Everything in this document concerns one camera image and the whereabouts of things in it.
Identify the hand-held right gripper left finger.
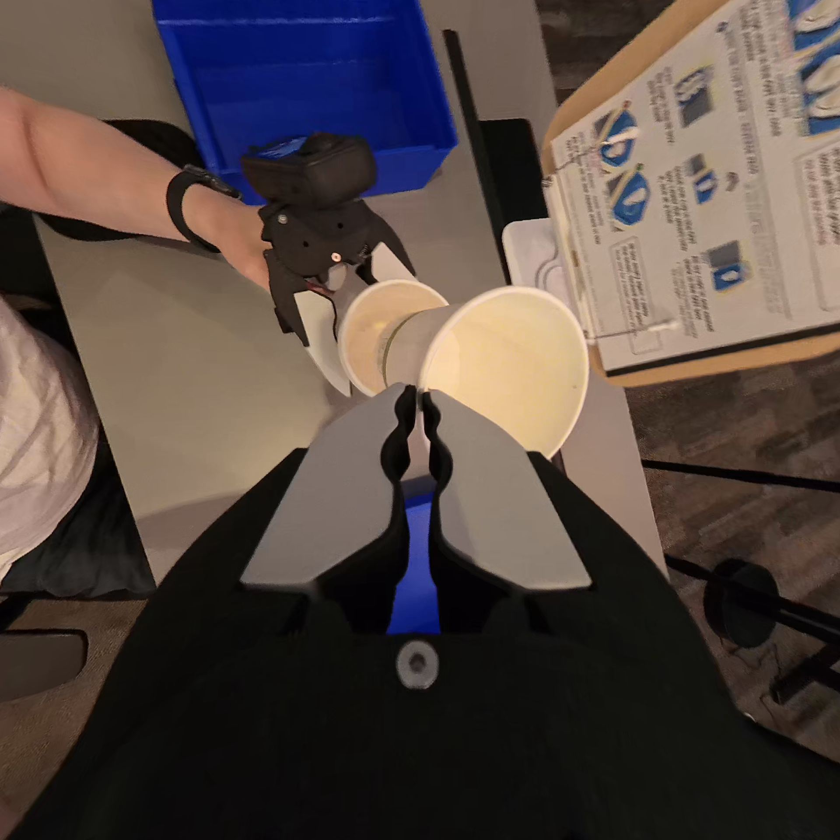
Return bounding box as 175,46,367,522
241,385,410,618

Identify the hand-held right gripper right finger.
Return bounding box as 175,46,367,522
423,390,592,620

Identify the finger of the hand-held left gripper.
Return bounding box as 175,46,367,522
352,224,418,284
267,250,355,399

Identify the white paper cup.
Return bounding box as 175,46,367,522
381,287,590,458
338,280,450,396

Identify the blue plastic bin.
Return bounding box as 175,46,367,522
389,497,441,634
151,0,459,204

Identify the person's left forearm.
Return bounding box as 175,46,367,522
0,86,198,244

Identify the black wristband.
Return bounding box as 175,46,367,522
166,164,241,254

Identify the black flat mat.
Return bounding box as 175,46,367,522
444,29,552,283

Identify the black round stand base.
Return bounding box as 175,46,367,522
703,558,782,651

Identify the instruction sheet on wooden stand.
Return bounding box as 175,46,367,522
541,0,840,389

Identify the black chair armrest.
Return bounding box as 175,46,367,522
0,628,90,703

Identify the printed instruction sign board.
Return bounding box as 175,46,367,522
552,0,840,375

